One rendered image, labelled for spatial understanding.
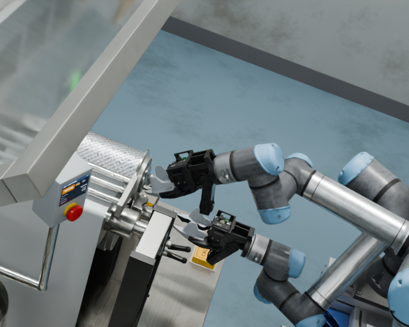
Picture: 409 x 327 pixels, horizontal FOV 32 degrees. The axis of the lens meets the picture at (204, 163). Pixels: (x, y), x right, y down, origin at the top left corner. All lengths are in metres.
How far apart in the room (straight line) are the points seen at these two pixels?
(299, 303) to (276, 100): 2.77
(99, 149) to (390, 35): 3.17
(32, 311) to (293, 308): 0.69
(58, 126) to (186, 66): 3.93
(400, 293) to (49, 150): 1.09
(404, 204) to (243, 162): 0.52
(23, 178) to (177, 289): 1.44
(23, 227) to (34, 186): 0.90
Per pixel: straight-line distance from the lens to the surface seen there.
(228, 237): 1.90
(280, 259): 1.93
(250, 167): 1.64
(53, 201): 1.12
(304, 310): 1.97
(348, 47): 4.75
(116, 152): 1.78
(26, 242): 1.59
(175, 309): 2.02
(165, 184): 1.75
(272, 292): 1.99
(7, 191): 0.68
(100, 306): 1.98
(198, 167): 1.70
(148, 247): 1.40
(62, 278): 1.62
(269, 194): 1.67
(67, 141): 0.71
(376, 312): 2.53
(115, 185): 1.48
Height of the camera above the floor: 2.46
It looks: 39 degrees down
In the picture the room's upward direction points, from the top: 20 degrees clockwise
